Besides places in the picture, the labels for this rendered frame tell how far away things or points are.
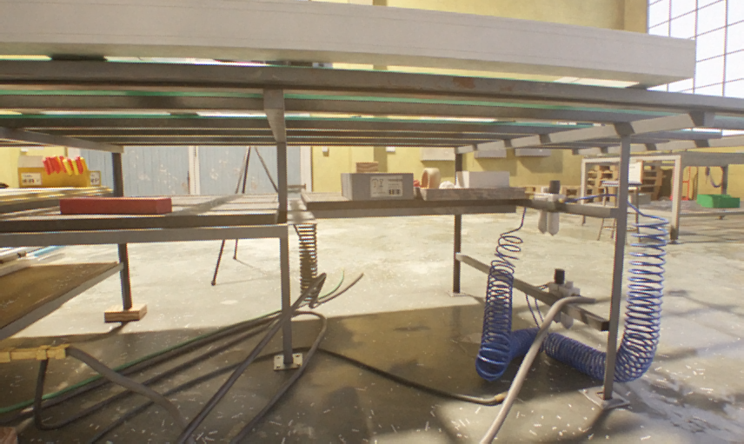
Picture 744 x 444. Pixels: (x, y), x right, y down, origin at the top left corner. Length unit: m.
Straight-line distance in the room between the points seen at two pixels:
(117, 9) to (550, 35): 0.65
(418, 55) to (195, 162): 6.72
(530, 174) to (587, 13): 3.75
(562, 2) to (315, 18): 9.35
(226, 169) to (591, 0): 8.40
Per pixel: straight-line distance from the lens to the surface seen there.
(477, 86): 0.71
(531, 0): 9.42
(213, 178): 7.20
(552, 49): 0.73
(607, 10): 10.59
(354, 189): 1.36
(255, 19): 0.61
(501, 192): 1.48
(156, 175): 7.42
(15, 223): 1.18
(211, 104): 0.89
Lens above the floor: 0.69
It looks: 6 degrees down
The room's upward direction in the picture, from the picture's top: straight up
